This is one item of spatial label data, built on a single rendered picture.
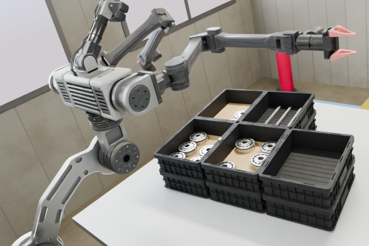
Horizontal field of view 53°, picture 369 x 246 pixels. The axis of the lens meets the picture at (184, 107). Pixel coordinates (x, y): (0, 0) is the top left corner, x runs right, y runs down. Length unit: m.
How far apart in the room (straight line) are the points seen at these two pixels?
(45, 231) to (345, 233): 1.20
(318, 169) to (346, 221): 0.24
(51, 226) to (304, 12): 3.53
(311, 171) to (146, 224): 0.82
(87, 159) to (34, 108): 1.51
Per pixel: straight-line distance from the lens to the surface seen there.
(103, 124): 1.48
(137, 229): 1.88
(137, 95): 1.24
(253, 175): 1.63
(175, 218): 1.85
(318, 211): 1.61
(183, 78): 1.34
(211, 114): 2.33
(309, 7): 4.35
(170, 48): 3.75
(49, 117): 3.11
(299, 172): 1.77
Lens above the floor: 1.90
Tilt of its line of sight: 24 degrees down
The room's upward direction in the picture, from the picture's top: 15 degrees counter-clockwise
